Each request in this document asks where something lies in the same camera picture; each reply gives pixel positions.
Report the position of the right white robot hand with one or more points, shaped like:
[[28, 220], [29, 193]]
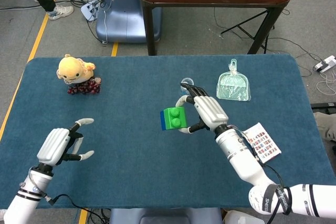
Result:
[[211, 112]]

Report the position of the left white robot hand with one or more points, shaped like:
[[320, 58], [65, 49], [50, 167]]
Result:
[[52, 145]]

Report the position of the green toy block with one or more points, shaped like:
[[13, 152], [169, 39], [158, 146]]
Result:
[[177, 119]]

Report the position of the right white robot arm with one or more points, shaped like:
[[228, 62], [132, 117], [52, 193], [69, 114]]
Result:
[[244, 163]]

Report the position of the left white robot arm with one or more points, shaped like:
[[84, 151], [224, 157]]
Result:
[[29, 192]]

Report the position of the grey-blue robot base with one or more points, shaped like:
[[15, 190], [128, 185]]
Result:
[[162, 216]]

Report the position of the green mini dustpan in bag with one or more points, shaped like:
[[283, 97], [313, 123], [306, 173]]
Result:
[[233, 86]]

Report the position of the red grape bunch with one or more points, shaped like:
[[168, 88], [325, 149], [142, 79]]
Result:
[[84, 88]]

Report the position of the white booklet with tile print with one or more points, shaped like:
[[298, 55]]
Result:
[[267, 145]]

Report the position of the yellow plush toy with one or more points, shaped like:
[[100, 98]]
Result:
[[73, 69]]

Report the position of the blue table cloth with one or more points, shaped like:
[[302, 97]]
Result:
[[126, 98]]

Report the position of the beige bag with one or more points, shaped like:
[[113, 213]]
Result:
[[326, 125]]

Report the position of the blue-grey machine base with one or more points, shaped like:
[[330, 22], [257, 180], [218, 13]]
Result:
[[126, 11]]

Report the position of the white sneaker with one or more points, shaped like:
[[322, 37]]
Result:
[[61, 11]]

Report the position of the white power strip with plugs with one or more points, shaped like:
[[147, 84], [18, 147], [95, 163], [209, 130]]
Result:
[[90, 9]]

